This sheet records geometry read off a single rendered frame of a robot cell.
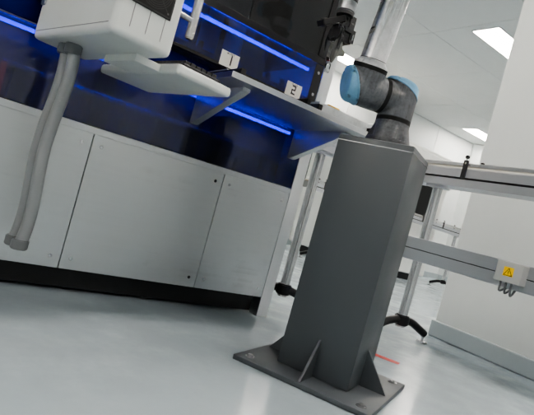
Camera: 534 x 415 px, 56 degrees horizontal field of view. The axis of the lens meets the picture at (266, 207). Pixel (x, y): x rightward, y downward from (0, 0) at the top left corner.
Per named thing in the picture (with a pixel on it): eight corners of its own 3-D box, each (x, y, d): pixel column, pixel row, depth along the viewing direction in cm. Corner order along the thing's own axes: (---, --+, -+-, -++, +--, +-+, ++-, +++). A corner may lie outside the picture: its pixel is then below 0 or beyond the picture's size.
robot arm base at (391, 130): (411, 156, 172) (420, 129, 172) (402, 146, 158) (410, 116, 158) (369, 149, 179) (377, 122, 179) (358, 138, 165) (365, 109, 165)
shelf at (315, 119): (170, 83, 197) (171, 78, 197) (303, 137, 237) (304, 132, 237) (231, 76, 158) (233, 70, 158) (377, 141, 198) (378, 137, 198)
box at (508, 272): (492, 278, 220) (498, 258, 220) (498, 280, 223) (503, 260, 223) (518, 286, 210) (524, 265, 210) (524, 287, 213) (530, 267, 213)
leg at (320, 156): (270, 291, 258) (309, 148, 258) (283, 294, 263) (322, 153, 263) (280, 297, 251) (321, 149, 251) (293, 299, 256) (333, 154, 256)
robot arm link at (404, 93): (418, 123, 164) (429, 83, 164) (383, 110, 161) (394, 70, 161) (399, 126, 176) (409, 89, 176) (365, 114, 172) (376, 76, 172)
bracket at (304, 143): (286, 157, 224) (294, 129, 224) (292, 159, 226) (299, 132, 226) (338, 164, 197) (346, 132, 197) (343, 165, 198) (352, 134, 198)
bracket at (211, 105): (189, 122, 195) (197, 90, 195) (196, 124, 197) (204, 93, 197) (233, 123, 168) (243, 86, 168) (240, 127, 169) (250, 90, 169)
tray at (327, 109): (266, 111, 210) (268, 103, 210) (312, 130, 225) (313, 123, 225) (317, 110, 182) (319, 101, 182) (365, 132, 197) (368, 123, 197)
